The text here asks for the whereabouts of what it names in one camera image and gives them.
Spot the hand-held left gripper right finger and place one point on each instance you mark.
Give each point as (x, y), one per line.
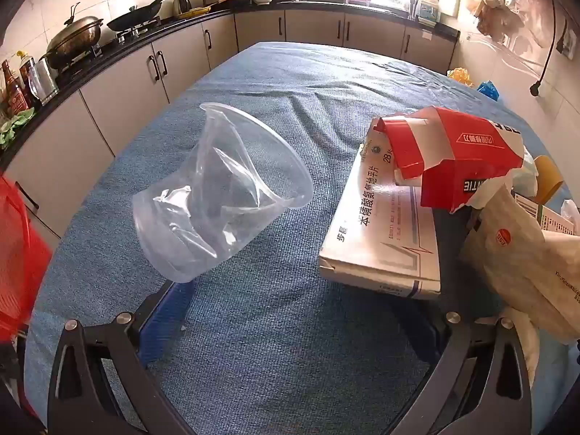
(446, 276)

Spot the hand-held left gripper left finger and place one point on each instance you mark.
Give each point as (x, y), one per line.
(165, 312)

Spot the clear plastic cup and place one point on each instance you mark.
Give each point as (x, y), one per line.
(172, 235)

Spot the white medicine box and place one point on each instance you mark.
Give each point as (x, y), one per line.
(376, 235)

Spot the torn red and white carton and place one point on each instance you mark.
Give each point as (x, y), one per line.
(453, 154)

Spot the red plastic mesh basket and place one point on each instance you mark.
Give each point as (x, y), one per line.
(18, 258)

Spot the beige paper bag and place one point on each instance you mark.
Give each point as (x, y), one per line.
(521, 258)

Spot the blue tablecloth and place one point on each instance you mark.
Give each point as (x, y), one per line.
(272, 349)

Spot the white and green printed box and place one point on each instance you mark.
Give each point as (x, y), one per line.
(555, 220)

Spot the yellow cardboard piece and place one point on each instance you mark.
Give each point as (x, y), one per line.
(549, 176)

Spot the blue plastic bag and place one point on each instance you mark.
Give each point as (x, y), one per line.
(488, 90)

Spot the yellow plastic bag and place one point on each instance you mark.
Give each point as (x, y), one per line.
(460, 77)

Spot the beige base kitchen cabinets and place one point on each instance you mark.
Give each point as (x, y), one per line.
(136, 99)

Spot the green cloth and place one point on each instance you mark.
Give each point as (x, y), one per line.
(16, 124)

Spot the black kitchen countertop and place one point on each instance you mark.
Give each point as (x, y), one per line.
(113, 56)

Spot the small blue box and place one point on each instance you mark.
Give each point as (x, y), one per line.
(429, 12)

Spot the red label sauce bottle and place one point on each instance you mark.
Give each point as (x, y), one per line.
(12, 93)

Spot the chopstick holder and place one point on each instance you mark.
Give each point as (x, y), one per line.
(414, 4)

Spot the hanging plastic bags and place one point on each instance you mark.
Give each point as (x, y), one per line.
(503, 4)

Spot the dark bottle with yellow cap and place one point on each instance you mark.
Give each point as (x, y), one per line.
(26, 70)

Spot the gas stove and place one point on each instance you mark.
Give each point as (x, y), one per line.
(129, 32)

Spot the steel wok with lid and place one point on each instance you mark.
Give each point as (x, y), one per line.
(75, 36)

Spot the black wok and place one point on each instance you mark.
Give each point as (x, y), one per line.
(136, 16)

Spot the yellow plate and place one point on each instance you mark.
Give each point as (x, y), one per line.
(194, 11)

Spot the steel kettle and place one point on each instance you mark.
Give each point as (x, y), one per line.
(182, 3)

